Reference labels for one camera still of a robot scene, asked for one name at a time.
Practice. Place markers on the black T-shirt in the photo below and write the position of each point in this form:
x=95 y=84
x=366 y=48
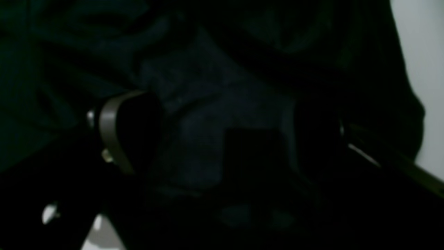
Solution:
x=228 y=74

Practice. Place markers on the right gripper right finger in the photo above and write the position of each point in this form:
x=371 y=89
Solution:
x=323 y=137

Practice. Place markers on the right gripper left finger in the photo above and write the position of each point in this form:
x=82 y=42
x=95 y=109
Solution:
x=128 y=128

